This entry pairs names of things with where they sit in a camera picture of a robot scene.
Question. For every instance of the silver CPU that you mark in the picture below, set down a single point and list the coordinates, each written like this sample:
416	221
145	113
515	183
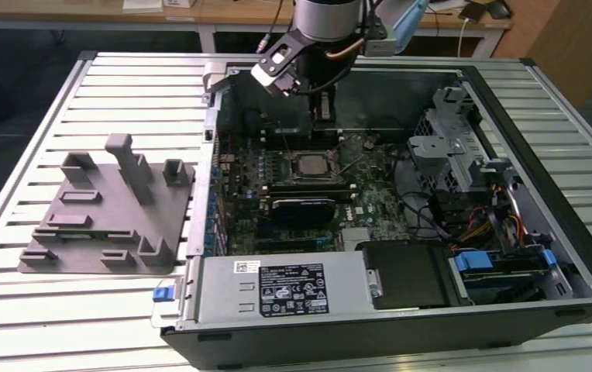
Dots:
313	164

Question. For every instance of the CPU socket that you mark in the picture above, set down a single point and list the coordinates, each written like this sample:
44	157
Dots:
296	179

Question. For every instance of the pale blue teach pendant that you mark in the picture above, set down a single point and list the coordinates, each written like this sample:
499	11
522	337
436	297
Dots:
410	23

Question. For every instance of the grey metal drive cage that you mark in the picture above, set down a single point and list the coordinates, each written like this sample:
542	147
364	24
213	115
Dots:
431	149

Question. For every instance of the black expansion slot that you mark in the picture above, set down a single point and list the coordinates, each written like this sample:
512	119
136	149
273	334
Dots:
309	190

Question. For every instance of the small white box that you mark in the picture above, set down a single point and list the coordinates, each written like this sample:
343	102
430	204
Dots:
180	2

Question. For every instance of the green motherboard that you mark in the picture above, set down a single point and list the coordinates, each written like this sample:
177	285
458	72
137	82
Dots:
379	186

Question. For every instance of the black desk device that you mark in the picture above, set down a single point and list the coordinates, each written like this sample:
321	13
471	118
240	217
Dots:
475	11
500	7

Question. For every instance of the black graphics card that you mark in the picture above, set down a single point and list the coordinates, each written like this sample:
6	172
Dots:
301	213

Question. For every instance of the white papers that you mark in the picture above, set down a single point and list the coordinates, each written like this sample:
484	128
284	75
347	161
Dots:
143	4

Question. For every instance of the grey plastic drive latch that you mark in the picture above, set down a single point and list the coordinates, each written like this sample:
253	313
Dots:
490	166

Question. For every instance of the silver chipset heatsink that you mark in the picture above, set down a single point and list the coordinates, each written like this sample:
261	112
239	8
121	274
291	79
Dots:
356	237

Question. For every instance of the wooden desk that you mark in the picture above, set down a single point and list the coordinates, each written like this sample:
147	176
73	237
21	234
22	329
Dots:
69	17

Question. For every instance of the brown wooden cabinet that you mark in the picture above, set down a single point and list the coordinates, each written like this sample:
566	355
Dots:
575	46

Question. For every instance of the grey parts rack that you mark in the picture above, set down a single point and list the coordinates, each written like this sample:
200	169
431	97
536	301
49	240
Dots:
121	201

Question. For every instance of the white barcode label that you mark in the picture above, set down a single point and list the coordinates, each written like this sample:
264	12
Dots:
245	267

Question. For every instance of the black disk bay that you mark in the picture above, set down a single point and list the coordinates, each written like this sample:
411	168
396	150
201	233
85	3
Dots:
410	275

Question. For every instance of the black rating label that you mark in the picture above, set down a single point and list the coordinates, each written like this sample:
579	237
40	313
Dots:
293	288

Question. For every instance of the blue disk carrier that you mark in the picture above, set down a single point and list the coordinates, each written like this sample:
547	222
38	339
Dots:
475	261

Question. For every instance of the green RAM stick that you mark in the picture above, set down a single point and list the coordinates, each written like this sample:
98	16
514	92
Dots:
105	233

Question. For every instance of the silver power supply unit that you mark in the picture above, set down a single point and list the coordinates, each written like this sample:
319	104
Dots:
224	294

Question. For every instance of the blue case latch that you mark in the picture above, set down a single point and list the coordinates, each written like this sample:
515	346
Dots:
164	293

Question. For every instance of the black PC case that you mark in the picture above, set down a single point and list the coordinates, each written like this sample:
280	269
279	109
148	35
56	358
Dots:
327	345

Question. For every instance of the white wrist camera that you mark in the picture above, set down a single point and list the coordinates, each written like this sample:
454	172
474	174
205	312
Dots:
271	71

